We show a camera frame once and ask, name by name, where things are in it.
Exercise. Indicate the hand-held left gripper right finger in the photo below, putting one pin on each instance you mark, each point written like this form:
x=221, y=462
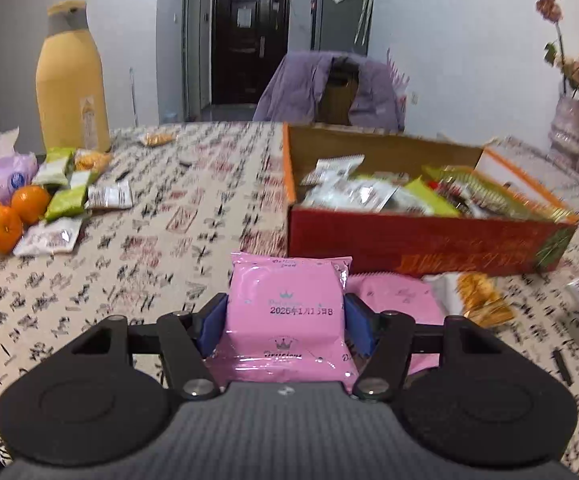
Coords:
x=357, y=325

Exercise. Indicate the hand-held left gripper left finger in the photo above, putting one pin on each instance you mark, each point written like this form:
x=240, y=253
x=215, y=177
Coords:
x=212, y=325

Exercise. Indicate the pink snack packet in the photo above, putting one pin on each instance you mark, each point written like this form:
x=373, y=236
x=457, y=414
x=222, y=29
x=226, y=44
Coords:
x=399, y=295
x=284, y=310

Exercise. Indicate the red cardboard box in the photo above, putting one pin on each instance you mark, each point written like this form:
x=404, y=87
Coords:
x=419, y=245

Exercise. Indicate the olive green snack packet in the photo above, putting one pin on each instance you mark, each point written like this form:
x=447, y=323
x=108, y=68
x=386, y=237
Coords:
x=432, y=200

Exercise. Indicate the black marker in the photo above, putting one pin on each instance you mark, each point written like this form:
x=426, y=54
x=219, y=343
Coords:
x=562, y=367

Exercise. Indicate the small white snack packet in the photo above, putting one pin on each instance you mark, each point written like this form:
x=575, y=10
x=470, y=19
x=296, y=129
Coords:
x=110, y=195
x=49, y=237

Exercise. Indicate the pink textured vase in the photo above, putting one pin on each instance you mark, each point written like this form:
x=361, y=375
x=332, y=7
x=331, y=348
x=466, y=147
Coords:
x=572, y=135

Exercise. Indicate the small green snack packet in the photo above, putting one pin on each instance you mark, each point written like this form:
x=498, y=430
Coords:
x=67, y=205
x=85, y=180
x=54, y=167

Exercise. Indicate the small orange snack packet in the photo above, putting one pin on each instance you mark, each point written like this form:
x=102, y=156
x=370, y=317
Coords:
x=158, y=139

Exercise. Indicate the orange crisp packet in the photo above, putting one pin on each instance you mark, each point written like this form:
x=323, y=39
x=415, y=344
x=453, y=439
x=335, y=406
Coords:
x=93, y=161

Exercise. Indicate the pale blue bin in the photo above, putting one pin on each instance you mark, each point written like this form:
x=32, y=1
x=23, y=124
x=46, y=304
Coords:
x=169, y=116

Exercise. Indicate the wooden chair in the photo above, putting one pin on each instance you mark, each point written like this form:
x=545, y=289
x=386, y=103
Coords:
x=338, y=97

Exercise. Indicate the purple jacket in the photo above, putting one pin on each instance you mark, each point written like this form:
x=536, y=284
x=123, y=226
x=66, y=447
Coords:
x=294, y=95

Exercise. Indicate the white drying rack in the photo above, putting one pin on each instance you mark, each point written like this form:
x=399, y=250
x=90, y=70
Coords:
x=398, y=80

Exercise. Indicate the yellow thermos bottle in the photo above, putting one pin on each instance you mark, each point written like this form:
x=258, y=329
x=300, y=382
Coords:
x=72, y=90

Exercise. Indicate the dark entrance door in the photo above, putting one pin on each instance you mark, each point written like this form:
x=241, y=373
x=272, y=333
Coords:
x=249, y=45

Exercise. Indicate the grey fridge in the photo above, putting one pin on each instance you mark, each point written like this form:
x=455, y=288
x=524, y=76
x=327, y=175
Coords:
x=337, y=25

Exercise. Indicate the hanging umbrella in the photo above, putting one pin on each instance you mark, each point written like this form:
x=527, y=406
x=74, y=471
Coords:
x=363, y=15

